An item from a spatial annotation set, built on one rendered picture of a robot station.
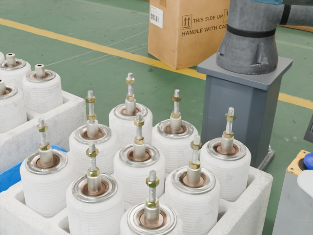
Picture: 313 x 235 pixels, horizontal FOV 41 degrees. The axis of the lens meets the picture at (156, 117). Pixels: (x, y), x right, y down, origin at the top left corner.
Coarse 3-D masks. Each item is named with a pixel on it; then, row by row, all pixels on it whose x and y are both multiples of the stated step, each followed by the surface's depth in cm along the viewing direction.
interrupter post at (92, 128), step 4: (88, 120) 82; (96, 120) 82; (88, 124) 81; (92, 124) 80; (96, 124) 81; (88, 128) 81; (92, 128) 81; (96, 128) 81; (88, 132) 82; (92, 132) 81; (96, 132) 82; (88, 136) 82; (92, 136) 82; (96, 136) 82
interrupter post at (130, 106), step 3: (126, 99) 90; (135, 99) 90; (126, 102) 89; (129, 102) 89; (132, 102) 89; (135, 102) 90; (126, 105) 90; (129, 105) 89; (132, 105) 89; (135, 105) 90; (126, 108) 90; (129, 108) 89; (132, 108) 90; (135, 108) 90; (126, 111) 90; (129, 111) 90; (132, 111) 90; (135, 111) 91
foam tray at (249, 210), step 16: (256, 176) 84; (16, 192) 78; (256, 192) 79; (0, 208) 76; (16, 208) 74; (64, 208) 75; (128, 208) 75; (224, 208) 76; (240, 208) 75; (256, 208) 81; (0, 224) 79; (16, 224) 74; (32, 224) 71; (48, 224) 71; (64, 224) 73; (224, 224) 72; (240, 224) 75; (256, 224) 85
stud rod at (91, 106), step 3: (90, 90) 78; (90, 93) 78; (90, 96) 78; (90, 105) 79; (93, 105) 79; (90, 108) 79; (93, 108) 80; (90, 111) 80; (93, 111) 80; (90, 114) 80; (93, 114) 80; (93, 120) 81
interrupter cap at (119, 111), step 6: (114, 108) 92; (120, 108) 92; (138, 108) 92; (144, 108) 92; (114, 114) 90; (120, 114) 89; (126, 114) 90; (132, 114) 90; (144, 114) 89; (132, 120) 88
